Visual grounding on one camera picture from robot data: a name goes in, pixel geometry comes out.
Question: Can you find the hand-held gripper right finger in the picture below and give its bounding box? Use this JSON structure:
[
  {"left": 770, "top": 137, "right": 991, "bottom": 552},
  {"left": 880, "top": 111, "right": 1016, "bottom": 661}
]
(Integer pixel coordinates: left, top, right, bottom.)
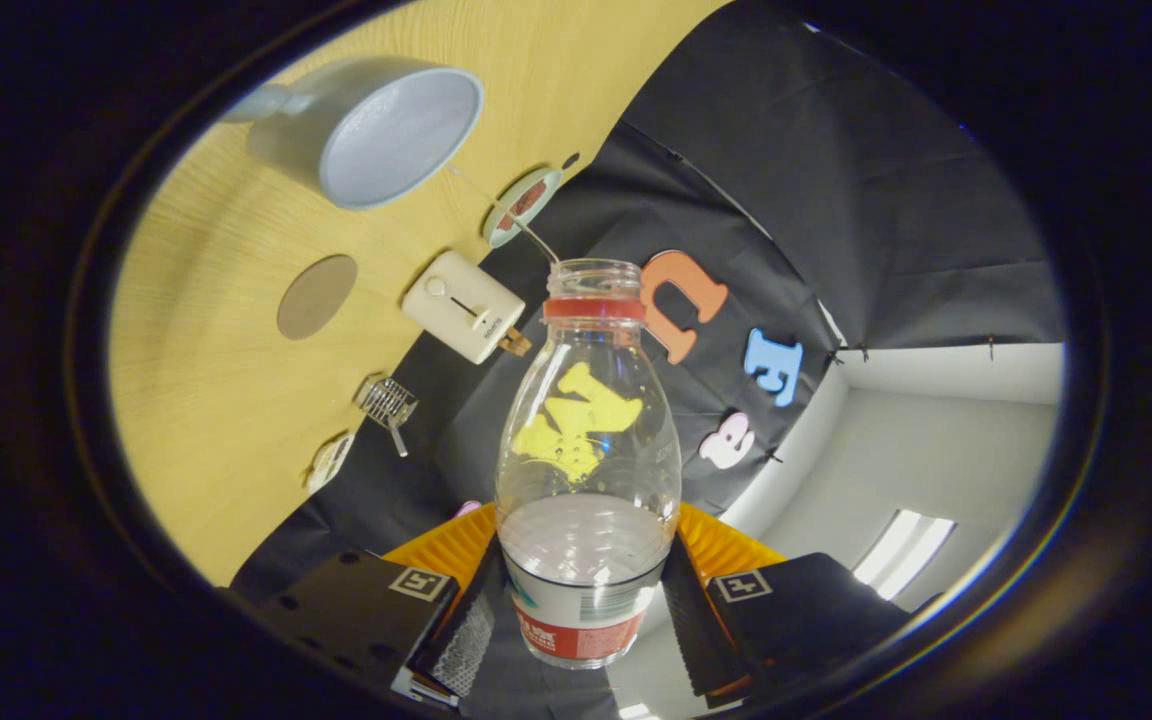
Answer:
[{"left": 658, "top": 500, "right": 942, "bottom": 701}]

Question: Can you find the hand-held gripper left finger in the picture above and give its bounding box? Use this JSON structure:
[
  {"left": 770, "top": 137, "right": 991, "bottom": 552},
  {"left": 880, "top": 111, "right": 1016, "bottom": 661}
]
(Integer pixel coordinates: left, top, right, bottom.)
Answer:
[{"left": 256, "top": 500, "right": 509, "bottom": 706}]

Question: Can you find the clear plastic juice bottle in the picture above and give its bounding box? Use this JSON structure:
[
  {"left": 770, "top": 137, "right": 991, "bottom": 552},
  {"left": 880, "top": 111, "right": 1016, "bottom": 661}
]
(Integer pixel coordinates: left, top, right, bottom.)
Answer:
[{"left": 494, "top": 258, "right": 683, "bottom": 671}]

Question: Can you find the round brown coaster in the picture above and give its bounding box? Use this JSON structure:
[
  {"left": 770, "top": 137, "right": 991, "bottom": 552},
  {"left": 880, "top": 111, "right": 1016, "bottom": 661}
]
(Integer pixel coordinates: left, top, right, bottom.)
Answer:
[{"left": 276, "top": 254, "right": 359, "bottom": 341}]

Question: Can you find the white cup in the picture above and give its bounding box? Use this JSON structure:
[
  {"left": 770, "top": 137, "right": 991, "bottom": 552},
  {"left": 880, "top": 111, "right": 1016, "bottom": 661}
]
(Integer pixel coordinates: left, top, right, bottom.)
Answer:
[{"left": 221, "top": 55, "right": 485, "bottom": 211}]

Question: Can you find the long ceiling light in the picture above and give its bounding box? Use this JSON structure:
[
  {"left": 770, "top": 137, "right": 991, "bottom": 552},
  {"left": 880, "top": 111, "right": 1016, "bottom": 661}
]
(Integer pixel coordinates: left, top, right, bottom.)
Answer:
[{"left": 853, "top": 508, "right": 957, "bottom": 601}]

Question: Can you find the small white dish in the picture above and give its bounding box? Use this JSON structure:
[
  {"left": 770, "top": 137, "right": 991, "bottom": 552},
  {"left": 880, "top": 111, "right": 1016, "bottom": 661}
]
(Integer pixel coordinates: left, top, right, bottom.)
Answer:
[{"left": 304, "top": 432, "right": 355, "bottom": 495}]

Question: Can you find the white toaster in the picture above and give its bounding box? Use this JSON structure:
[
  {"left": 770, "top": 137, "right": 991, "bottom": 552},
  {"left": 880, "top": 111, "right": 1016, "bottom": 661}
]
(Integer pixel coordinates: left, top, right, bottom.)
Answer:
[{"left": 401, "top": 250, "right": 527, "bottom": 365}]

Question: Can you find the wooden table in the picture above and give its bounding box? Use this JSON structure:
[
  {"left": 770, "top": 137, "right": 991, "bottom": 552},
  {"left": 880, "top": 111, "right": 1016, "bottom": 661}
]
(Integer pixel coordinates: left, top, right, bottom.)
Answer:
[{"left": 108, "top": 0, "right": 737, "bottom": 588}]

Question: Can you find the pale green plate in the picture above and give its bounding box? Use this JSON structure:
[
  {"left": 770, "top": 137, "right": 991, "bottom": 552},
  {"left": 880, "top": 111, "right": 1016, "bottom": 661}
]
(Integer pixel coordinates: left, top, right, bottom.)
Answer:
[{"left": 482, "top": 167, "right": 564, "bottom": 249}]

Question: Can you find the brown meat slice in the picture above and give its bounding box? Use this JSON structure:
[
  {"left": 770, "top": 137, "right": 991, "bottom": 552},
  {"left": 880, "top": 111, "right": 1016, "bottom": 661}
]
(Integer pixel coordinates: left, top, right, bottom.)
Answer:
[{"left": 498, "top": 180, "right": 549, "bottom": 233}]

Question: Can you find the black backdrop cloth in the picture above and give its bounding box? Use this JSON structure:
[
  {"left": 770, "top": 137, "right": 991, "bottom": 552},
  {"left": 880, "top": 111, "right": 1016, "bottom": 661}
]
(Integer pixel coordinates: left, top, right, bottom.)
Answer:
[{"left": 231, "top": 0, "right": 1067, "bottom": 706}]

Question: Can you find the metal wire basket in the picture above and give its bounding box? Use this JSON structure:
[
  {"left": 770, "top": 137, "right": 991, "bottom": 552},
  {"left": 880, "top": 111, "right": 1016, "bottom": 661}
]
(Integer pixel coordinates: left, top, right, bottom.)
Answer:
[{"left": 354, "top": 375, "right": 419, "bottom": 431}]

